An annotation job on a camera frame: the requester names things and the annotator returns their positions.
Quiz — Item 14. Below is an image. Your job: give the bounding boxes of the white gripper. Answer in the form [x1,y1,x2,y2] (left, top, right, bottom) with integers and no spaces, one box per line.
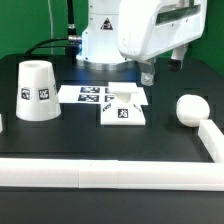
[118,0,207,86]

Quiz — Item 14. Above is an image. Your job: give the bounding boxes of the white lamp bulb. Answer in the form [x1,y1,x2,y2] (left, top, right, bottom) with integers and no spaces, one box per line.
[176,94,210,127]

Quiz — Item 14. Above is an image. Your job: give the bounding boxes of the white lamp base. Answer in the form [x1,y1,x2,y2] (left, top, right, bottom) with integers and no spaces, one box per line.
[100,82,146,125]

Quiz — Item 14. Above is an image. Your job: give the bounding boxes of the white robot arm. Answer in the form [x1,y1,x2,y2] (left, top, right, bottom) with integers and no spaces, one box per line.
[77,0,207,86]

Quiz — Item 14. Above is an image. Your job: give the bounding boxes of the white conical lamp shade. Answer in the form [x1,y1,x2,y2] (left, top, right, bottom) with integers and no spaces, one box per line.
[16,60,61,121]

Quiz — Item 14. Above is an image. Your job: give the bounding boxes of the white marker sheet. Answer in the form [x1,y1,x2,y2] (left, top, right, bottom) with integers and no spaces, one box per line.
[58,82,148,105]

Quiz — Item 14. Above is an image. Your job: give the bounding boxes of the white front fence bar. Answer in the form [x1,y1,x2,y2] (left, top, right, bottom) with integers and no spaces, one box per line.
[0,158,224,191]

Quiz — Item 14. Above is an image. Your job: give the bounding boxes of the white left fence piece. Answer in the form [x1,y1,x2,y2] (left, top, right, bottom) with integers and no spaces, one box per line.
[0,114,3,134]

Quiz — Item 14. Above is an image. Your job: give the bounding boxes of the black cable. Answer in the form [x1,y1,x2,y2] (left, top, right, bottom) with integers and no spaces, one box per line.
[24,36,83,56]

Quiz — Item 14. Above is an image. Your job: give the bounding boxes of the black vertical cable post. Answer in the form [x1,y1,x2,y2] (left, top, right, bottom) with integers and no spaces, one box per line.
[66,0,77,56]

